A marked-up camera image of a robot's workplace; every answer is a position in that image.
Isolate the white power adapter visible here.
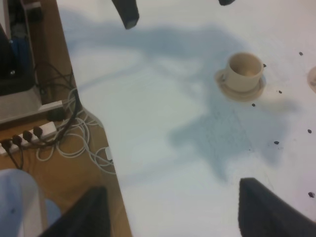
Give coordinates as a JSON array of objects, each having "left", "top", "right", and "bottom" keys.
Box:
[{"left": 105, "top": 147, "right": 113, "bottom": 161}]

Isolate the black equipment case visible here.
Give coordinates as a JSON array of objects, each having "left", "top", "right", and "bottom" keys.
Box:
[{"left": 0, "top": 0, "right": 36, "bottom": 96}]

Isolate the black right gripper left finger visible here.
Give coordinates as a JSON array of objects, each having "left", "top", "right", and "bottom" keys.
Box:
[{"left": 41, "top": 186, "right": 111, "bottom": 237}]

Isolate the near tan cup saucer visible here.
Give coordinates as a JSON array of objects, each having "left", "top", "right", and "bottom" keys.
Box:
[{"left": 307, "top": 67, "right": 316, "bottom": 93}]

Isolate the far tan cup saucer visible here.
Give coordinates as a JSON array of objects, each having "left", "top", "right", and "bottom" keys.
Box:
[{"left": 214, "top": 70, "right": 266, "bottom": 102}]

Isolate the white round object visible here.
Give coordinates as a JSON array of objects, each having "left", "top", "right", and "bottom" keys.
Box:
[{"left": 0, "top": 169, "right": 47, "bottom": 237}]

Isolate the black power cable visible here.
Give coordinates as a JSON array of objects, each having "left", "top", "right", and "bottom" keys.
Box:
[{"left": 2, "top": 62, "right": 82, "bottom": 171}]

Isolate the white coiled cable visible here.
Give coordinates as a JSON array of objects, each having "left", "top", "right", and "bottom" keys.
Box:
[{"left": 36, "top": 86, "right": 117, "bottom": 175}]

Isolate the far tan teacup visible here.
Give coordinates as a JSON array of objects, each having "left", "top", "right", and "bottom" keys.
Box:
[{"left": 223, "top": 52, "right": 264, "bottom": 93}]

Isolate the grey metal frame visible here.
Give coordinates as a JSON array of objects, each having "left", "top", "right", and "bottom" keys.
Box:
[{"left": 0, "top": 86, "right": 63, "bottom": 124}]

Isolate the white power strip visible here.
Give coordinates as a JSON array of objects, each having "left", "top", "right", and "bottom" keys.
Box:
[{"left": 0, "top": 122, "right": 57, "bottom": 156}]

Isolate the tan cup saucer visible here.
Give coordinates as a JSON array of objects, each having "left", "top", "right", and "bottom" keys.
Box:
[
  {"left": 307, "top": 67, "right": 316, "bottom": 93},
  {"left": 214, "top": 70, "right": 266, "bottom": 102}
]

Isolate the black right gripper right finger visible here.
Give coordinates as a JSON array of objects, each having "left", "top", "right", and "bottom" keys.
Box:
[{"left": 238, "top": 178, "right": 316, "bottom": 237}]

